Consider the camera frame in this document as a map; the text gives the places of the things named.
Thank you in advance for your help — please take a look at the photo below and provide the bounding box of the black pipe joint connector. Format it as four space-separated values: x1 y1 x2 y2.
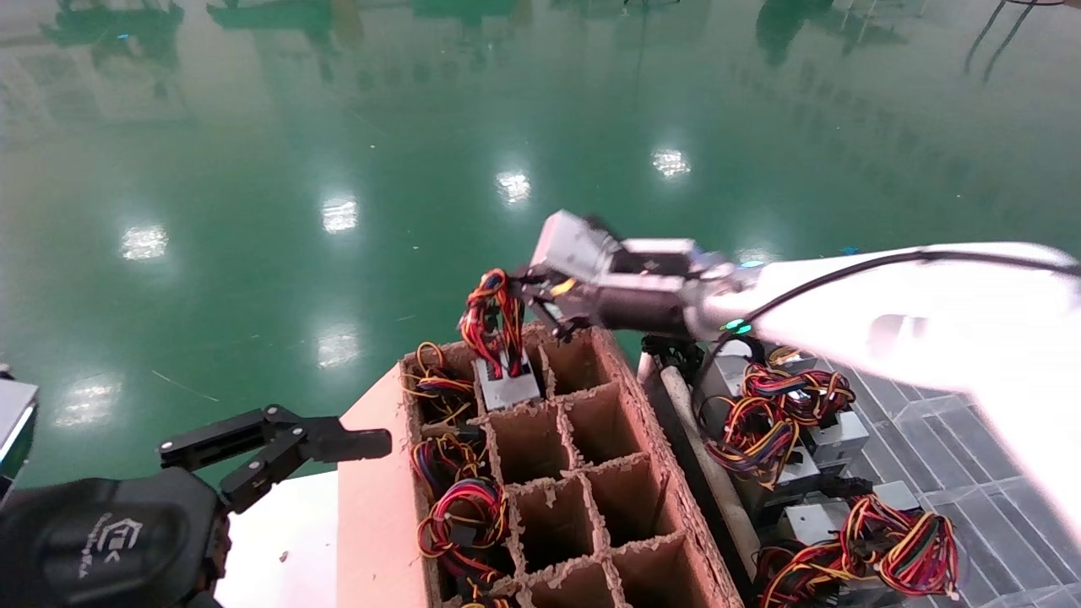
640 334 704 374

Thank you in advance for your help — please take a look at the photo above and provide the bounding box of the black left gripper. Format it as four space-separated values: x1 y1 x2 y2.
0 467 231 608

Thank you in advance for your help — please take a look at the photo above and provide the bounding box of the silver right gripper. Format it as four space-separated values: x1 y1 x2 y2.
508 209 746 344

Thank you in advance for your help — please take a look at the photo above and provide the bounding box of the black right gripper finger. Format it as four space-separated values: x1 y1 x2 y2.
159 405 393 513

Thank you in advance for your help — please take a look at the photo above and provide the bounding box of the grey device with teal edge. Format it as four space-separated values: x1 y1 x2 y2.
0 378 41 489

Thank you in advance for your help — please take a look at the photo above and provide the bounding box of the brown cardboard divider box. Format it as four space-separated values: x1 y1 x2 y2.
336 321 744 608

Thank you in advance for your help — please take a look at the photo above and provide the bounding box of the clear plastic divider tray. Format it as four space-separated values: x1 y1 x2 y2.
832 363 1081 608

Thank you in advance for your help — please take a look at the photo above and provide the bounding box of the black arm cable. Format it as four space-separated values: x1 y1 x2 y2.
697 248 1081 406

